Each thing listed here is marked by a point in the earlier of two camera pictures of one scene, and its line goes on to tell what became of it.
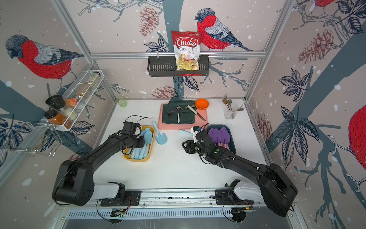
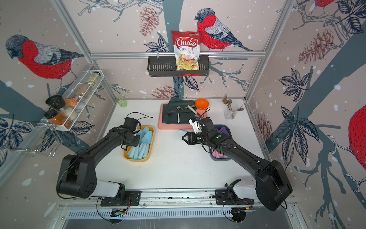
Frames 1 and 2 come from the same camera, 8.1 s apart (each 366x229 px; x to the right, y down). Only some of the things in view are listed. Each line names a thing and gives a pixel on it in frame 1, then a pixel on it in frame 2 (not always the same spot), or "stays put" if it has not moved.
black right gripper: (189, 144) -> (190, 138)
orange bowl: (201, 104) stays put
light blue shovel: (143, 152) stays put
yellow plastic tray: (125, 154) stays put
